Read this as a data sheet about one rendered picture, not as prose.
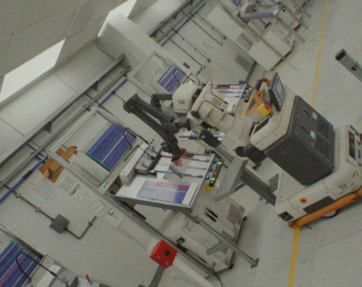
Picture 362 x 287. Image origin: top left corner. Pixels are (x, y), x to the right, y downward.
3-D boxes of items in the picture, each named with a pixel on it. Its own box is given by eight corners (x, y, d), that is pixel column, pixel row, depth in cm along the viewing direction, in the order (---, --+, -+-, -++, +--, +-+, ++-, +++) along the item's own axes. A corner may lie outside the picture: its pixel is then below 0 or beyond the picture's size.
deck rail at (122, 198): (192, 211, 274) (191, 206, 270) (191, 213, 272) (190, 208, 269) (117, 199, 300) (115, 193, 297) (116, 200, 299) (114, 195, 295)
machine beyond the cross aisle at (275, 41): (310, 24, 696) (240, -40, 672) (307, 39, 636) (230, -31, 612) (264, 69, 788) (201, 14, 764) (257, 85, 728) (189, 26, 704)
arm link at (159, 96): (147, 93, 290) (153, 90, 298) (149, 109, 295) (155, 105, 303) (195, 94, 271) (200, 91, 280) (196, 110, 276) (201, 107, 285)
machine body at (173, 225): (249, 212, 350) (203, 175, 342) (234, 270, 299) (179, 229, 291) (212, 233, 394) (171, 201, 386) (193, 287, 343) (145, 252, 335)
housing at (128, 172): (152, 154, 348) (149, 143, 339) (130, 187, 312) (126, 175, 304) (145, 154, 351) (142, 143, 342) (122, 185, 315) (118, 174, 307)
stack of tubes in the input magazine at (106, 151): (135, 138, 339) (114, 121, 336) (110, 171, 302) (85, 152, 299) (130, 144, 348) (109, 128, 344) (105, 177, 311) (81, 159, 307)
